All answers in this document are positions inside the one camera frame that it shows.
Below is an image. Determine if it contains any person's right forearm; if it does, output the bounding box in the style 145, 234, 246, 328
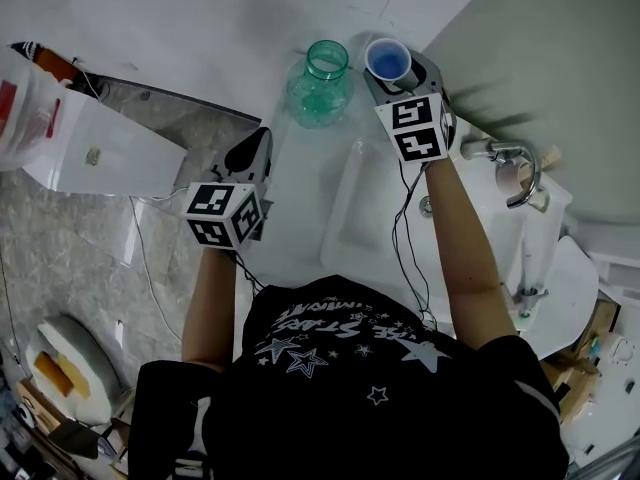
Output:
423, 156, 526, 354

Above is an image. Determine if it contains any person's left forearm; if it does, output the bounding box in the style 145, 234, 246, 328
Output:
180, 245, 237, 373

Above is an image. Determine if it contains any white bathtub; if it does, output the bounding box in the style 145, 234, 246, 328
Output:
534, 235, 600, 359

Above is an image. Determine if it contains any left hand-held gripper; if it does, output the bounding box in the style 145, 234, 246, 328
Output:
182, 127, 274, 252

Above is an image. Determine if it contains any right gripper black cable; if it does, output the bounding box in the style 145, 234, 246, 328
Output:
391, 161, 441, 330

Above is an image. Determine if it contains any white vanity cabinet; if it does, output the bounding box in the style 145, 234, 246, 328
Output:
259, 22, 574, 319

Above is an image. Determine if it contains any white round pouf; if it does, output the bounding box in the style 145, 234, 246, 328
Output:
24, 315, 124, 427

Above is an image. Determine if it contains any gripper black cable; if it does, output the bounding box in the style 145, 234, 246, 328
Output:
391, 161, 441, 330
231, 249, 264, 295

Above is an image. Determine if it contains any black white striped cushion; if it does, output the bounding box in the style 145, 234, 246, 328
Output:
7, 41, 45, 65

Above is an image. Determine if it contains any orange cushion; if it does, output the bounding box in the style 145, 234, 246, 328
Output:
31, 351, 74, 397

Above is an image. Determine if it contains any orange sofa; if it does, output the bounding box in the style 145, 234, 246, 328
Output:
38, 49, 84, 89

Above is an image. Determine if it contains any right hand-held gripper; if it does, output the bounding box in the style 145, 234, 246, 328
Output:
362, 50, 459, 165

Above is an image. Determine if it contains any cardboard box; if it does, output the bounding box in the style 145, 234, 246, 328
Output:
542, 300, 621, 422

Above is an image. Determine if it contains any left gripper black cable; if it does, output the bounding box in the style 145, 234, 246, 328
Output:
231, 249, 264, 295

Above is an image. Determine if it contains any dark wooden chair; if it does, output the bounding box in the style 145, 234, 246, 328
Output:
48, 417, 102, 462

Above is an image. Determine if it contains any black star-print T-shirt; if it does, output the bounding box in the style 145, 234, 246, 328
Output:
127, 273, 571, 480

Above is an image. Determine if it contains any pink tumbler cup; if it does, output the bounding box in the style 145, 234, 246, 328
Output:
494, 160, 534, 194

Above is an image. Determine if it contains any yellow cushion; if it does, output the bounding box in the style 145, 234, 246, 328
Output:
54, 351, 92, 400

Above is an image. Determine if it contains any blue plastic cup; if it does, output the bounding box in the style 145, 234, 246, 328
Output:
364, 38, 413, 83

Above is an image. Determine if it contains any chrome faucet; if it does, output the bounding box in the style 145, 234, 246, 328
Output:
459, 138, 544, 210

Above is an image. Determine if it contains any white plastic bag with label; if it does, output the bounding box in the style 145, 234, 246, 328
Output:
0, 42, 74, 172

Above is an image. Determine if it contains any white power cable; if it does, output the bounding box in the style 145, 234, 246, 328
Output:
128, 195, 182, 343

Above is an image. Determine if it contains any green transparent plastic bottle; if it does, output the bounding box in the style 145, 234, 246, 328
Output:
286, 39, 355, 129

